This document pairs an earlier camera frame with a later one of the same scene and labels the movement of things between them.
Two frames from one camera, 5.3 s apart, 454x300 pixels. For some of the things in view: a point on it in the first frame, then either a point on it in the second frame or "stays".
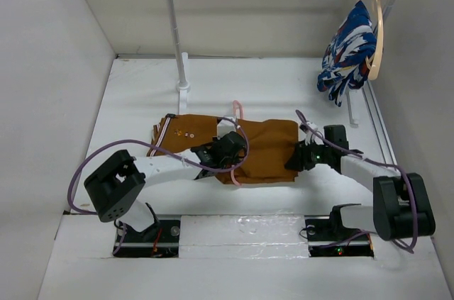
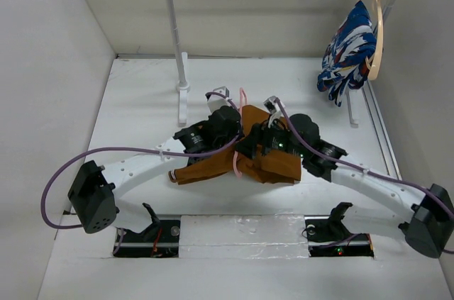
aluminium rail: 389,158 stays
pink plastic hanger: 234,113 to 235,160
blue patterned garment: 345,58 stays
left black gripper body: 229,162 to 232,137
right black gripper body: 312,154 to 273,138
